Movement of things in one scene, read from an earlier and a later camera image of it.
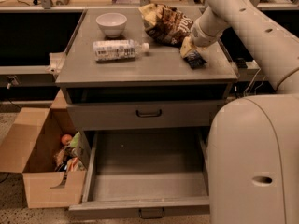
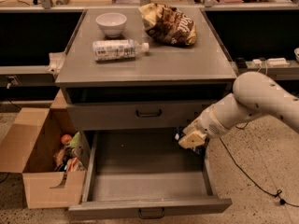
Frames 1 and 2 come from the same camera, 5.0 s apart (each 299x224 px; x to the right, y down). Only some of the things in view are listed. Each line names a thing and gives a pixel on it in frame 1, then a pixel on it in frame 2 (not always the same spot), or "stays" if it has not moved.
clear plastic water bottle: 123,49 stays
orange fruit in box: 65,139 stays
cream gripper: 200,36 -> 206,124
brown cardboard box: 29,142 stays
